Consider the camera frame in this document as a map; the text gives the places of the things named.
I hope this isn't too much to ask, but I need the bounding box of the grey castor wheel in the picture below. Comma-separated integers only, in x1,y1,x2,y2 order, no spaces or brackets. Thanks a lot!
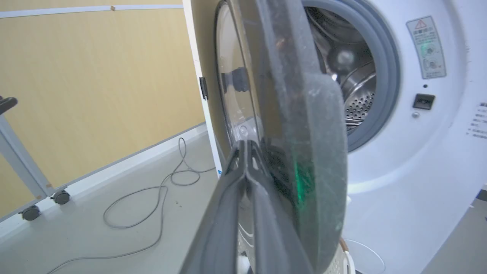
53,190,71,206
20,205,41,221

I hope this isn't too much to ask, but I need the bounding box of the grey metal stand frame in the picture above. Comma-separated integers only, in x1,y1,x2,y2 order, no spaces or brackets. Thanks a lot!
0,96,71,222

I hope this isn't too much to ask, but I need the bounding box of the white front-load washing machine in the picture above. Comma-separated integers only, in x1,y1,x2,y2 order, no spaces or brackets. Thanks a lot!
301,0,487,274

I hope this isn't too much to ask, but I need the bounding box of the stainless steel washer drum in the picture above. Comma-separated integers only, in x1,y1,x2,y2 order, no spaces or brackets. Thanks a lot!
306,6,377,132

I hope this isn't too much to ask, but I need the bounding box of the dark grey washing machine door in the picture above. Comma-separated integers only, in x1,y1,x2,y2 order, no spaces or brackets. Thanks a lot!
213,0,349,274

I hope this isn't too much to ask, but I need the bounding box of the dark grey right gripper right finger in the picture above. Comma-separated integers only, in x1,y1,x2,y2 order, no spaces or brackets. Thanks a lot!
248,140,315,274

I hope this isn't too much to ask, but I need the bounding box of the white edged wooden panel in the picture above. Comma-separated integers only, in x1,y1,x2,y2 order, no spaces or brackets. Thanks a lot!
182,0,233,178

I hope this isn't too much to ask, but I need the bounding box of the grey warning sticker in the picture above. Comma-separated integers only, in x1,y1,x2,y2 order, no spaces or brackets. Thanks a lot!
406,16,447,80

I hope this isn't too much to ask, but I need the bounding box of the grey cable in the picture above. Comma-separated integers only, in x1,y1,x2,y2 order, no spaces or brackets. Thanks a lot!
46,137,216,274

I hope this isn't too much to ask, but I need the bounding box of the black door latch socket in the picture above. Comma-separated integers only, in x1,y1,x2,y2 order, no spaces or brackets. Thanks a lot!
413,93,436,111

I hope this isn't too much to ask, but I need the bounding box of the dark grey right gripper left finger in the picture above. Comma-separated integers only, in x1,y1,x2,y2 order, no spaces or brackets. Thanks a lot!
179,140,248,274

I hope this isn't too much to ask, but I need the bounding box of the grey rubber door gasket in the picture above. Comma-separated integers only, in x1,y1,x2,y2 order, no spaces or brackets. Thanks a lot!
302,0,401,153

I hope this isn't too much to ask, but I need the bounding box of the white perforated laundry basket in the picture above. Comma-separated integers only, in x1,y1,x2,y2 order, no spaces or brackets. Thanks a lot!
323,238,356,274

